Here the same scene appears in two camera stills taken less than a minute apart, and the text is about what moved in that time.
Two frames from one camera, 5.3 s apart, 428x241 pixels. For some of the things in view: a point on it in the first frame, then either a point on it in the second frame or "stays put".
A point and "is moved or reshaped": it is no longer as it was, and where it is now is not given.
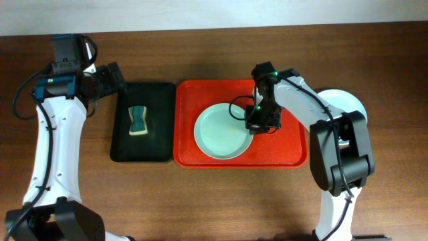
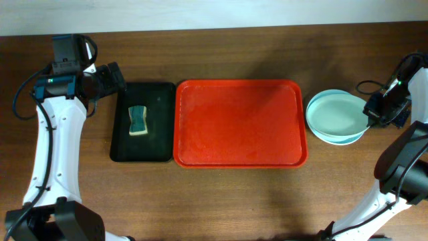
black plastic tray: [158, 144] stays put
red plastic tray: [285, 148] stays put
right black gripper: [261, 128] to [380, 106]
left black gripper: [114, 77] stays put
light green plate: [221, 132] is moved or reshaped
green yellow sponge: [138, 126] stays put
